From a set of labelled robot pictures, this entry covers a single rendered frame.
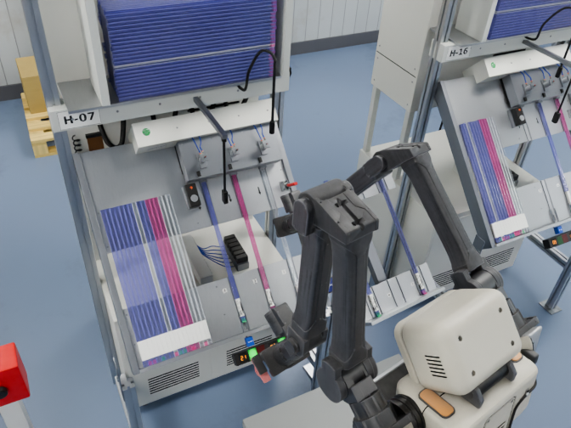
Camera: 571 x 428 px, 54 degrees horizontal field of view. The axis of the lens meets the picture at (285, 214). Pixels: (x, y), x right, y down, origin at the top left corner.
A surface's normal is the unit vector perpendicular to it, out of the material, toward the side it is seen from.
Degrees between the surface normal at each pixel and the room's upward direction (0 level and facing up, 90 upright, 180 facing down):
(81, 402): 0
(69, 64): 90
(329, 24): 90
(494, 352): 48
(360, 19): 90
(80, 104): 0
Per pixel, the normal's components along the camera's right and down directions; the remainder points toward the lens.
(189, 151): 0.35, -0.16
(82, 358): 0.05, -0.77
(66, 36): 0.44, 0.58
